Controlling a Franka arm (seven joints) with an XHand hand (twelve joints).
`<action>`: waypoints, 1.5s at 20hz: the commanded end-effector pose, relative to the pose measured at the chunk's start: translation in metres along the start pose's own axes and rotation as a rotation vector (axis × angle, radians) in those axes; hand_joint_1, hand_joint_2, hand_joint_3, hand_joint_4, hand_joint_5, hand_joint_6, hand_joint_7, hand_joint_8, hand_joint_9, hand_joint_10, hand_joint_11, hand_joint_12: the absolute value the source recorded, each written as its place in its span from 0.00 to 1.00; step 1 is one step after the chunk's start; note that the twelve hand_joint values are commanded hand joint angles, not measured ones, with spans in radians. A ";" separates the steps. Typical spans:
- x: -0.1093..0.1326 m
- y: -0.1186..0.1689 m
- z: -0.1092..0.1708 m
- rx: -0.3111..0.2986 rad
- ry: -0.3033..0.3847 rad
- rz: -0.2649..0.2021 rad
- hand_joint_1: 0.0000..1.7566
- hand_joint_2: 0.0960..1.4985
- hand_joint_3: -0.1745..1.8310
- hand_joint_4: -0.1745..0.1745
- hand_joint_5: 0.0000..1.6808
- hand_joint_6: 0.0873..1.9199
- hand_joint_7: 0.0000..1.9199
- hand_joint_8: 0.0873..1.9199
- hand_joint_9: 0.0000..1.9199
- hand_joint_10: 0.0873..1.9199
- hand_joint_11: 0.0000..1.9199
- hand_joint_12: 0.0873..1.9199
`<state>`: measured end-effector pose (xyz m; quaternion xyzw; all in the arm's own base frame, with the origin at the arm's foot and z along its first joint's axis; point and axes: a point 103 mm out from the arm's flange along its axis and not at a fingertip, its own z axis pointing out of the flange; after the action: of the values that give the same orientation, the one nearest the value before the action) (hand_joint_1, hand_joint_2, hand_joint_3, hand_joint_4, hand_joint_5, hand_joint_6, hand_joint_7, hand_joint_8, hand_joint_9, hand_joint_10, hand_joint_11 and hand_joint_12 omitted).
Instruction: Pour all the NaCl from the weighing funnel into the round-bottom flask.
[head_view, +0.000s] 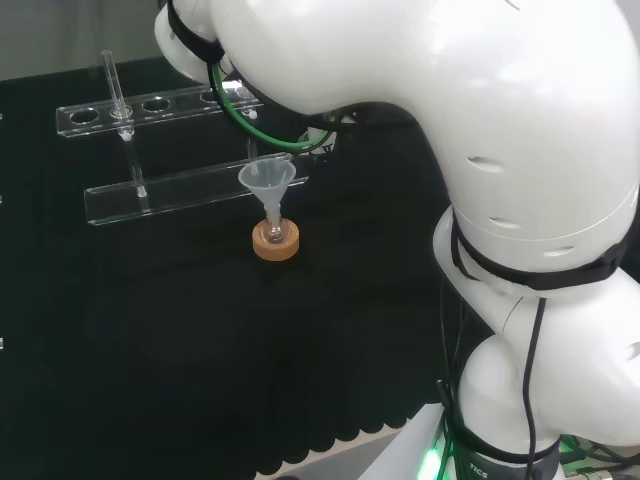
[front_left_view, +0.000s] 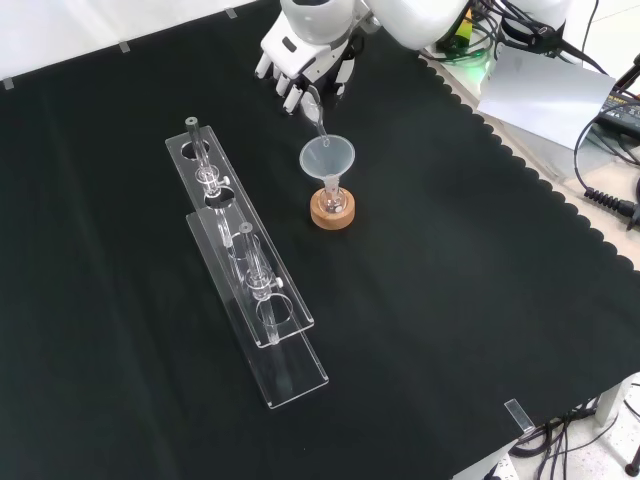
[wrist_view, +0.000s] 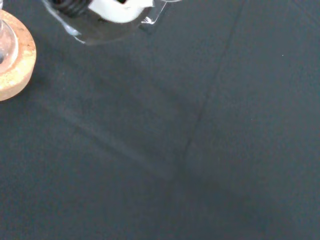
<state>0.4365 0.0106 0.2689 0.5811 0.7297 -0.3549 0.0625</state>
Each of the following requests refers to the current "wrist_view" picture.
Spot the clear acrylic funnel stand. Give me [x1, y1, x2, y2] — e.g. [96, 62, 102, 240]
[138, 0, 182, 35]

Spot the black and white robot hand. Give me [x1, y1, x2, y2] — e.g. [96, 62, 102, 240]
[49, 0, 154, 24]

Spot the black bench cloth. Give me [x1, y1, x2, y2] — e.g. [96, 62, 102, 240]
[0, 0, 320, 240]

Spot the cork ring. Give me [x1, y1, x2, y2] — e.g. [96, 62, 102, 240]
[0, 9, 38, 102]

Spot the round-bottom glass flask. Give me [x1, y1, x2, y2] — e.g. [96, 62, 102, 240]
[0, 18, 20, 66]

